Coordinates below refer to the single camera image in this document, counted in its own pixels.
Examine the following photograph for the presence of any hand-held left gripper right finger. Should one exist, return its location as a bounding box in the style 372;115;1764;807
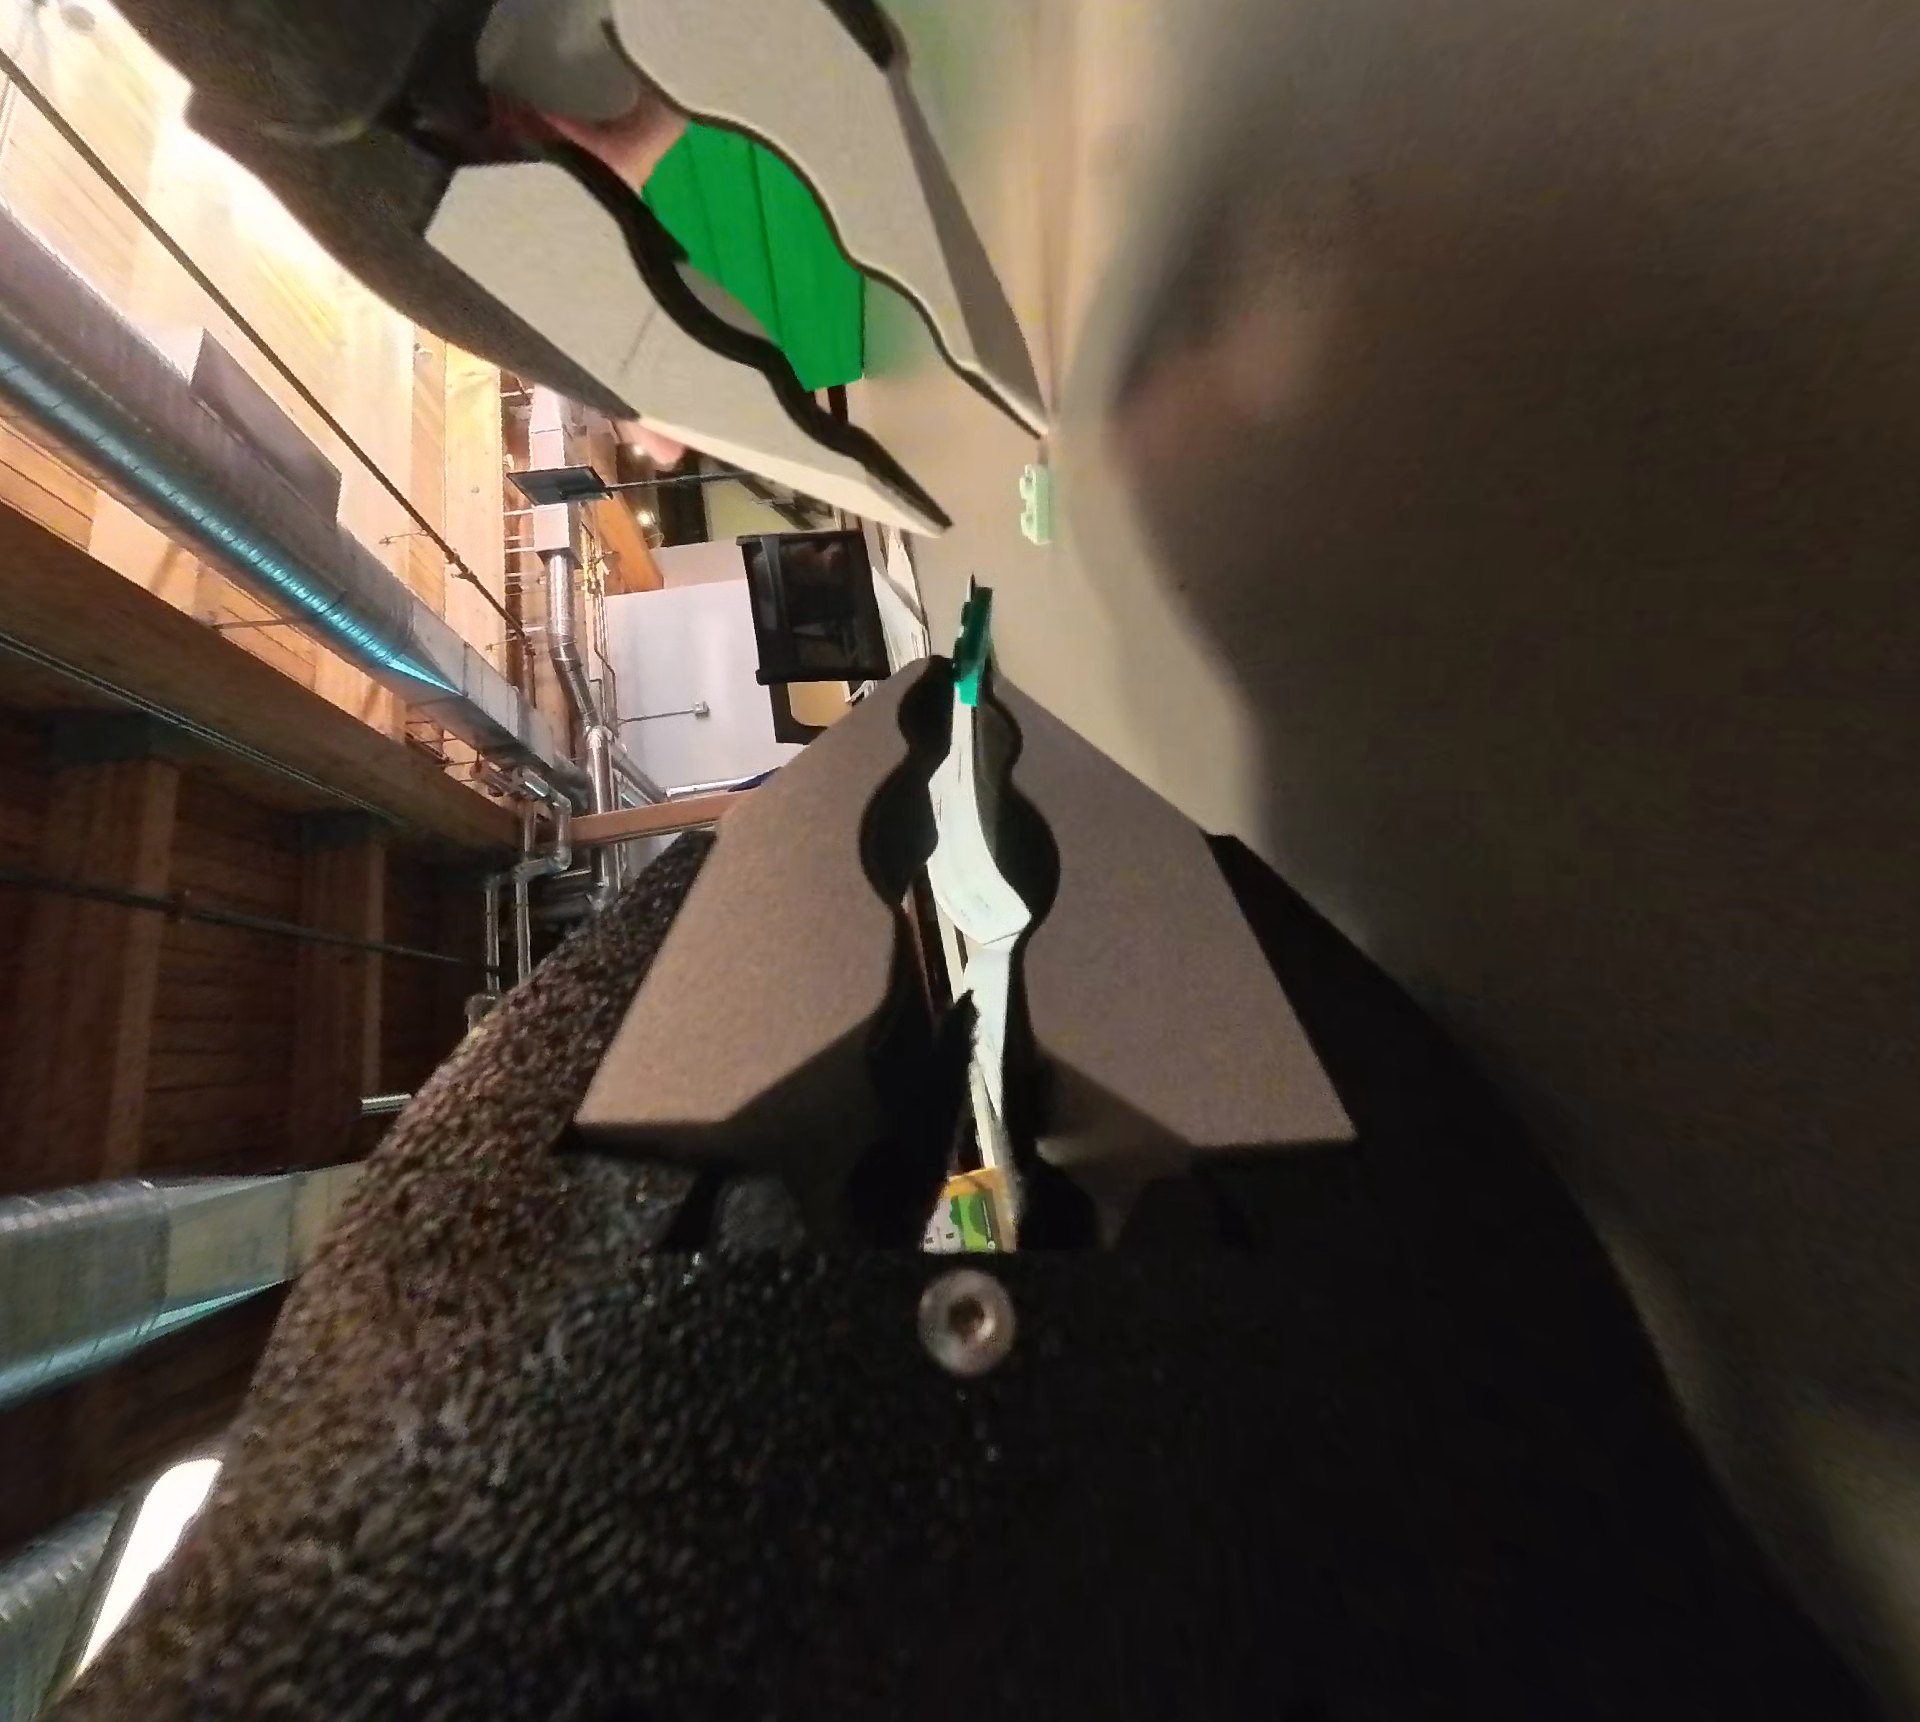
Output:
966;672;1361;1243

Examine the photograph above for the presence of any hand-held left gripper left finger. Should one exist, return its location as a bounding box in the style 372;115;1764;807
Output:
574;655;962;1248

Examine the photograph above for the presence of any green plastic bin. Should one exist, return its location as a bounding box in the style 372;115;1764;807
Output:
642;123;872;391

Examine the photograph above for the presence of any wooden beam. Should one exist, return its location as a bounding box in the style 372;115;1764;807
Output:
567;796;741;841

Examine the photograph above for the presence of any open instruction booklet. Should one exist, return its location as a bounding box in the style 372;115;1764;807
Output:
907;701;1041;1253

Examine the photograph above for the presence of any silver vertical pipe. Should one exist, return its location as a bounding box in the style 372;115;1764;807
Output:
543;552;620;779

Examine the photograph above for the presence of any black monitor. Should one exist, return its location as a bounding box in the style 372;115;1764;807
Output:
739;527;897;689

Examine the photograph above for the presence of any ceiling light panel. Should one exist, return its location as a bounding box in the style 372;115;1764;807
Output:
66;1451;228;1680

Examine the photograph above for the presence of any silver round ventilation duct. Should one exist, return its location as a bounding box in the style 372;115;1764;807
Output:
0;206;595;801

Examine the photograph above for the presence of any silver rectangular duct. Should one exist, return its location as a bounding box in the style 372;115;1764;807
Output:
0;1158;379;1416

